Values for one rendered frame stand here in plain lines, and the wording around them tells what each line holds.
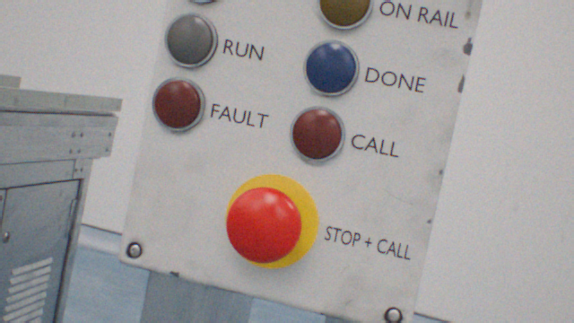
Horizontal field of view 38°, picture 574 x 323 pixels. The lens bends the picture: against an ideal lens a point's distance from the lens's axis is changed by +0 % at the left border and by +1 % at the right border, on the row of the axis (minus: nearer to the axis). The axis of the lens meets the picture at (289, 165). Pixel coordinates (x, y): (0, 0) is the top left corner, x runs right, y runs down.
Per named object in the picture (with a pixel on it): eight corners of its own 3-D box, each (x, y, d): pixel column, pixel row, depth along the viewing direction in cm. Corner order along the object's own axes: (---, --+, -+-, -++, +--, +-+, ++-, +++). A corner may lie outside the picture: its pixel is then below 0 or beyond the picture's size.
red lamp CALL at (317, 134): (334, 164, 44) (346, 113, 44) (285, 153, 45) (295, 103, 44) (337, 164, 45) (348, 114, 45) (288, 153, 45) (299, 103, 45)
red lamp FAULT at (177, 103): (194, 134, 46) (203, 83, 45) (146, 123, 46) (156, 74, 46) (198, 133, 46) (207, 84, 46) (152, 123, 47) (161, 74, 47)
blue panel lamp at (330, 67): (349, 98, 44) (360, 46, 44) (299, 87, 44) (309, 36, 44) (351, 99, 45) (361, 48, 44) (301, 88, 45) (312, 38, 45)
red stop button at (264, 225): (289, 274, 43) (305, 197, 42) (215, 255, 43) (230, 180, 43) (304, 260, 47) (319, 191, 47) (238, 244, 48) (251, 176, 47)
